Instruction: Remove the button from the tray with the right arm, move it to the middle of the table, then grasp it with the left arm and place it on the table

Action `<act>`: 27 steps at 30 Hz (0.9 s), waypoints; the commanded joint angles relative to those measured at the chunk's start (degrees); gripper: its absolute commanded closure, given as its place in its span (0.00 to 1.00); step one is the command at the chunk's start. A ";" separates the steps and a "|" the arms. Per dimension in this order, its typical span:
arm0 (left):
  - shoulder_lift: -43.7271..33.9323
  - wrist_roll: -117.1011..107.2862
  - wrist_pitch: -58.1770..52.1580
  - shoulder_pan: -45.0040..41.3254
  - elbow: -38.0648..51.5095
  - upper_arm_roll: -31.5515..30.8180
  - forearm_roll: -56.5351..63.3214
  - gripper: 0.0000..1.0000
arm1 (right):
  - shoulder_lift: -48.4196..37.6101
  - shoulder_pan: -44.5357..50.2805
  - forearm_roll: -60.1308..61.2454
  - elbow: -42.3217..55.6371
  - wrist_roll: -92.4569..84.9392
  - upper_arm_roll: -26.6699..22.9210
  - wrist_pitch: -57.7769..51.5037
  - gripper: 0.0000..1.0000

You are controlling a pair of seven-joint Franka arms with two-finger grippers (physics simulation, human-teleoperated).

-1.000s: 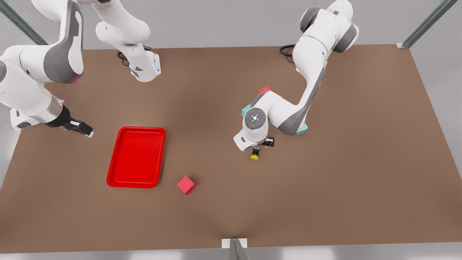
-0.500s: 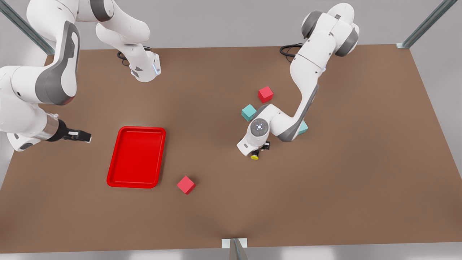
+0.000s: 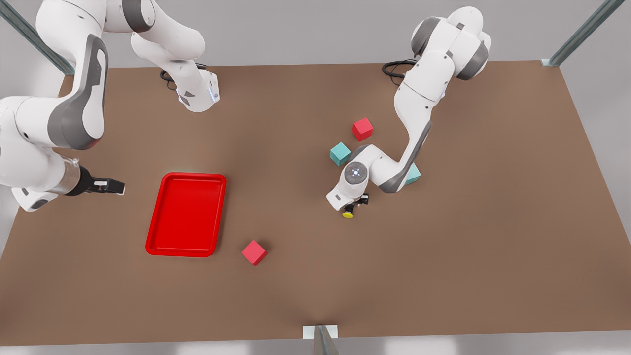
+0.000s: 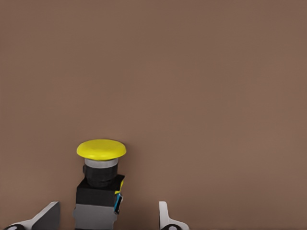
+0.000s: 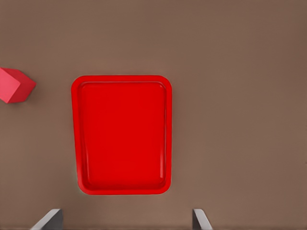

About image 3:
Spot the red cube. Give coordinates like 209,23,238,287
241,240,268,266
352,118,374,142

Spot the red plastic tray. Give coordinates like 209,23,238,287
145,172,227,258

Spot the black cable loop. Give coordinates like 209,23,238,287
382,59,419,86
159,63,209,91

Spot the silver frame post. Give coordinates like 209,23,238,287
0,0,76,76
540,0,626,68
302,324,339,355

